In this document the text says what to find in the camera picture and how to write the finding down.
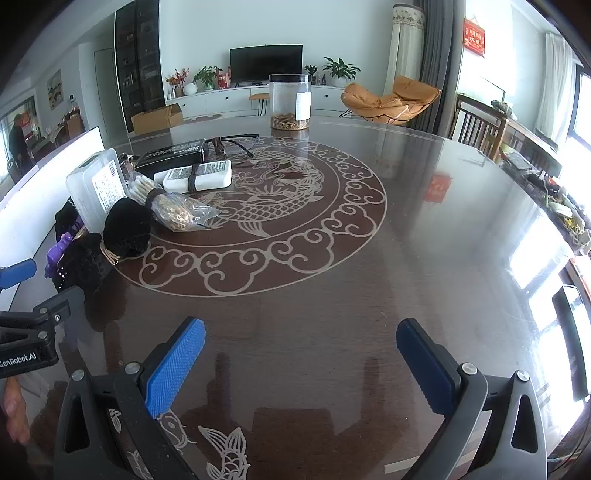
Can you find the red gift bag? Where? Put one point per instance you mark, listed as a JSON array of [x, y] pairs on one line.
[[224, 79]]

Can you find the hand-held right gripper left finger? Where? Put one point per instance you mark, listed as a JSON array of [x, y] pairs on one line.
[[178, 357]]

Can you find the orange lounge chair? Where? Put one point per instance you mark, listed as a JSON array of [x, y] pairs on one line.
[[392, 99]]

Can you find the black framed panel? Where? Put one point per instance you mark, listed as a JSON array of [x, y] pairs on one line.
[[575, 341]]

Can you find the clear plastic floss box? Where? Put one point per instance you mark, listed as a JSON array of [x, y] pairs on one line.
[[94, 184]]

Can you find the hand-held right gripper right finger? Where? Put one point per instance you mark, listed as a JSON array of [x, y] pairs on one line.
[[422, 357]]

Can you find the grey curtain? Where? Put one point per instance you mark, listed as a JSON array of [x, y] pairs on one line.
[[438, 46]]

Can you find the white packet with black band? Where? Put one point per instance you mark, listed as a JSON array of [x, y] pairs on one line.
[[203, 175]]

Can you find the clear plastic jar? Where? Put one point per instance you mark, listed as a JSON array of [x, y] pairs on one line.
[[289, 99]]

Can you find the black television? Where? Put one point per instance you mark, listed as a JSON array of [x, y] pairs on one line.
[[266, 64]]

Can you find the purple hair clip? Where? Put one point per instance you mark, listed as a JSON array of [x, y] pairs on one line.
[[57, 254]]

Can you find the dark glass display cabinet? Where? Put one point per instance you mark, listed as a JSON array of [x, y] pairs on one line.
[[138, 60]]

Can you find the white counter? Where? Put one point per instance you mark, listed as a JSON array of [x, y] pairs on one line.
[[41, 175]]

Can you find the black flat box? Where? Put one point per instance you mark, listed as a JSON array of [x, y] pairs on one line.
[[171, 154]]

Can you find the green potted plant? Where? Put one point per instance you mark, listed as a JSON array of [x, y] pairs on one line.
[[206, 76]]

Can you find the wooden chair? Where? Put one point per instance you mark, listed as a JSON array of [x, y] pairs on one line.
[[475, 124]]

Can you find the red wall hanging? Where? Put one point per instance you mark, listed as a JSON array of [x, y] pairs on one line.
[[474, 38]]

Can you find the large leafy potted plant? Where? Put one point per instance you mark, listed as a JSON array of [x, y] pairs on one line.
[[340, 69]]

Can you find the cardboard box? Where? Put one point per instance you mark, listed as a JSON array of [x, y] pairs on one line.
[[157, 120]]

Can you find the framed wall picture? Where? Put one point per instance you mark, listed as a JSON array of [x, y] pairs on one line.
[[55, 88]]

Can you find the cluttered side table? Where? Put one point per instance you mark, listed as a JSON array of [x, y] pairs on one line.
[[545, 175]]

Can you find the red flower arrangement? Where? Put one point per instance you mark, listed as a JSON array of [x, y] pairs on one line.
[[177, 81]]

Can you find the small potted plant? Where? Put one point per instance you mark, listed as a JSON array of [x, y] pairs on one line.
[[311, 70]]

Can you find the person's left hand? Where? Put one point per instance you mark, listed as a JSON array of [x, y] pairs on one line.
[[16, 410]]

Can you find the orange stool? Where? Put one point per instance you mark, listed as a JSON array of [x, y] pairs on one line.
[[259, 99]]

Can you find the bundle of cotton swabs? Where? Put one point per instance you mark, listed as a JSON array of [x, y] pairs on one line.
[[141, 187]]

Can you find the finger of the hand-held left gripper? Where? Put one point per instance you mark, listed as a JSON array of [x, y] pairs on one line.
[[18, 273], [57, 304]]

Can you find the black velvet pouch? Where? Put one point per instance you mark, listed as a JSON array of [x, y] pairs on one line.
[[127, 226]]

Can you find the white tv console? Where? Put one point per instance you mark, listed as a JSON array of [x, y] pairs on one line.
[[221, 101]]

